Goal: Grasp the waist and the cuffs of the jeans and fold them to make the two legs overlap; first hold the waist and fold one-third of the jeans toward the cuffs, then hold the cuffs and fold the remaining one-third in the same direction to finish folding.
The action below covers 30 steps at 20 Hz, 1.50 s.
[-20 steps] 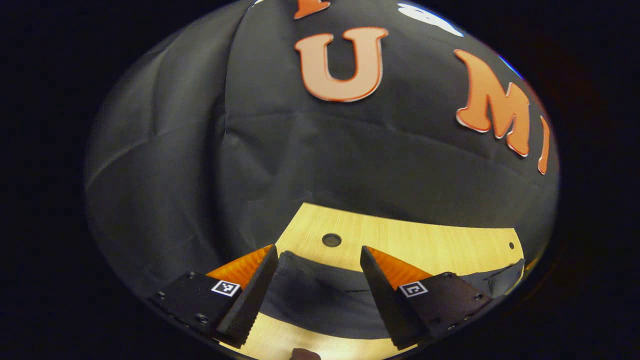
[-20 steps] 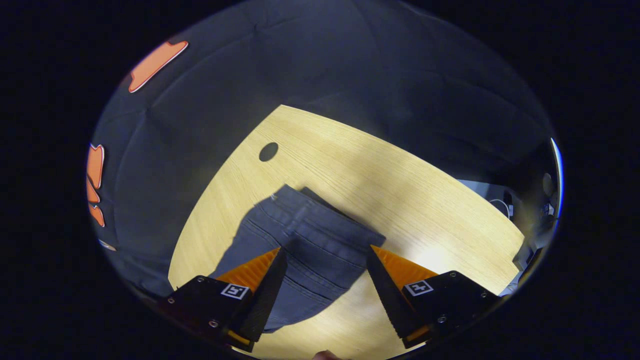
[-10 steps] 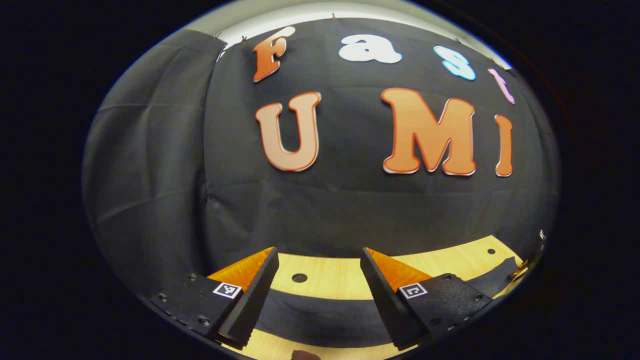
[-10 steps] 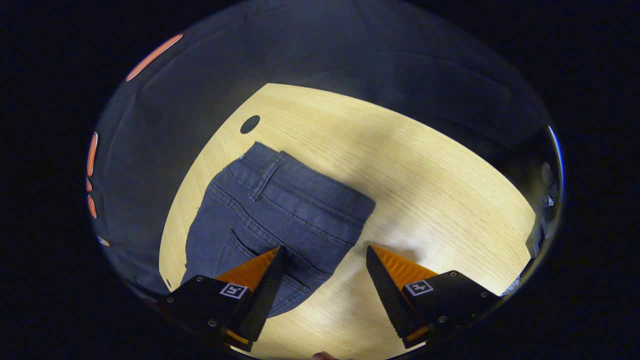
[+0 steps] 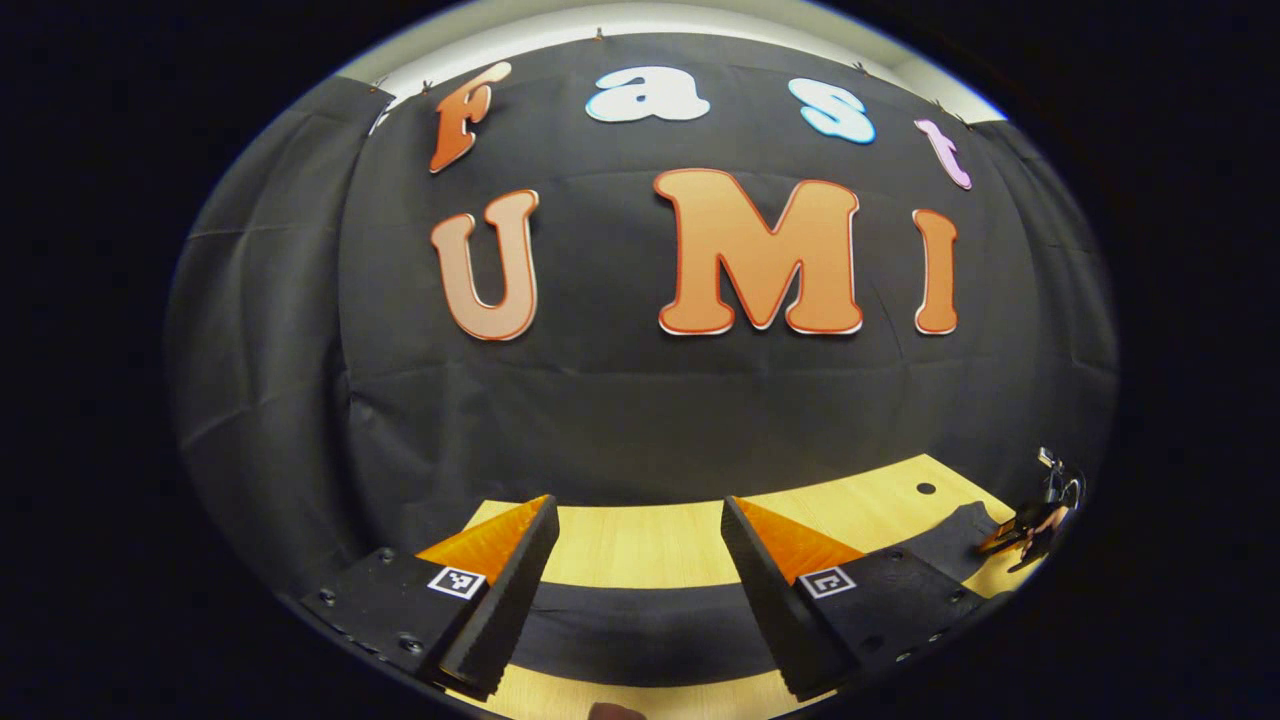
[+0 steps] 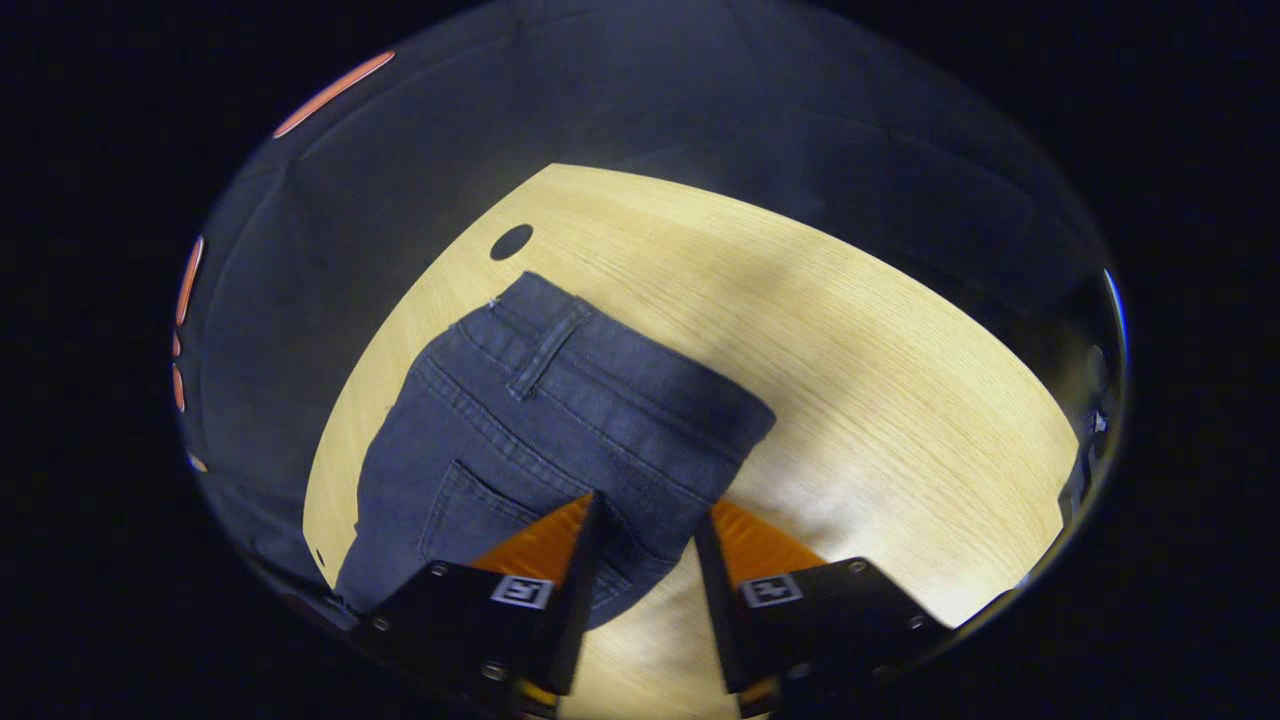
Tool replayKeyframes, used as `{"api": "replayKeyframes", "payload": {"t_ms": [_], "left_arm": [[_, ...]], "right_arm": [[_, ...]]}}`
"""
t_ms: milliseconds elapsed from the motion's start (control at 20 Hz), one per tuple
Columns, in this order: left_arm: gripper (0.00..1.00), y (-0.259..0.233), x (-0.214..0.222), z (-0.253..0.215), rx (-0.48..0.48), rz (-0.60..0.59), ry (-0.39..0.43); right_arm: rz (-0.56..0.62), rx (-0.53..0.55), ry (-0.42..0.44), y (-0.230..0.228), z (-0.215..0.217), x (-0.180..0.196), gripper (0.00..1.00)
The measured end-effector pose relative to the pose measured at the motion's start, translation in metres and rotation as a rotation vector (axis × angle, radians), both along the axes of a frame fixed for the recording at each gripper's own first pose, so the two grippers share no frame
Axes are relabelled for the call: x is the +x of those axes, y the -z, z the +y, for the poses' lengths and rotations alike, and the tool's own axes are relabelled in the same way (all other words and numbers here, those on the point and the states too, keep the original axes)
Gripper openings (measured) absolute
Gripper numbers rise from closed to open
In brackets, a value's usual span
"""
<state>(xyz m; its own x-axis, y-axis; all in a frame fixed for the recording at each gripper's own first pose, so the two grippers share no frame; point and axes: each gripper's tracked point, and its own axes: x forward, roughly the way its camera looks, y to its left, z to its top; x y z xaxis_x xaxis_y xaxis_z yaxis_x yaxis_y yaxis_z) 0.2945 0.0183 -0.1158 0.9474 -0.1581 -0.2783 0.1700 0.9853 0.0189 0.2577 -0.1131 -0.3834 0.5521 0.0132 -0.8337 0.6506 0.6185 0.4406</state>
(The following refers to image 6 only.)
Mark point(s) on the black backdrop cloth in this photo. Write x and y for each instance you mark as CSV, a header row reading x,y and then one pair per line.
x,y
400,150

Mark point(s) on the dark grey jeans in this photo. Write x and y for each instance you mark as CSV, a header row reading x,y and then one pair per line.
x,y
560,430

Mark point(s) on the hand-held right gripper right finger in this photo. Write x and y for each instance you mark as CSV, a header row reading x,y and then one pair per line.
x,y
722,610

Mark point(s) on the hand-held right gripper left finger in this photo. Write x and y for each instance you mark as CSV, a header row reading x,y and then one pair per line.
x,y
580,600

